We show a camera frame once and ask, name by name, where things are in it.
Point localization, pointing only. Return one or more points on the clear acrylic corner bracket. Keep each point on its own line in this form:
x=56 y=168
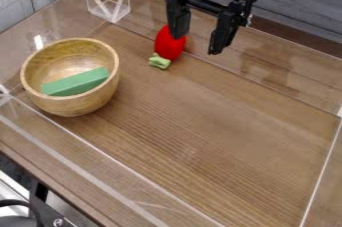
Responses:
x=108 y=10

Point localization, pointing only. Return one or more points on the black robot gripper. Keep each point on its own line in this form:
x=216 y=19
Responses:
x=232 y=15

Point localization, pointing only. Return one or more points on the green rectangular block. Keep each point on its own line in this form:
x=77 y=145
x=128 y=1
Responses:
x=76 y=84

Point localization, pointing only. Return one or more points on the red plush strawberry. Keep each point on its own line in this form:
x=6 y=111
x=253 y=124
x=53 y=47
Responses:
x=167 y=49

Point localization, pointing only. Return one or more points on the clear acrylic table barrier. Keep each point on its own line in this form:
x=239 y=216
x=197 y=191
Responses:
x=225 y=141

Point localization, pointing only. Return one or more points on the brown wooden bowl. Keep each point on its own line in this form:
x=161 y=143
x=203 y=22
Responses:
x=61 y=59

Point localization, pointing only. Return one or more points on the black metal table leg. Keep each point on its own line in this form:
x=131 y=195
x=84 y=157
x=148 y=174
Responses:
x=49 y=216

